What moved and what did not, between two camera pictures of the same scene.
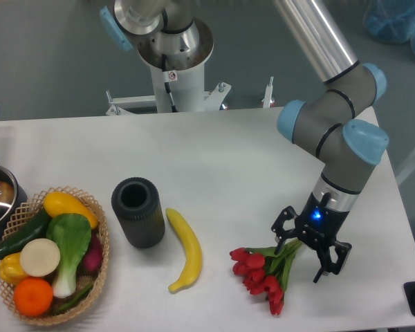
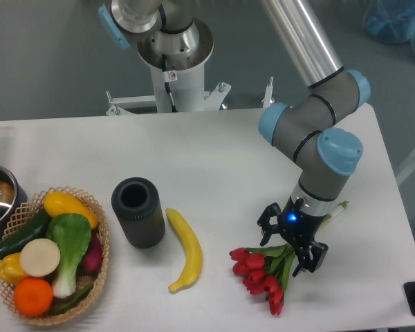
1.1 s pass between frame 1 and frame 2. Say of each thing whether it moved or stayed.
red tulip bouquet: stayed
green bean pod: stayed
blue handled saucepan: stayed
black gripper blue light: moved
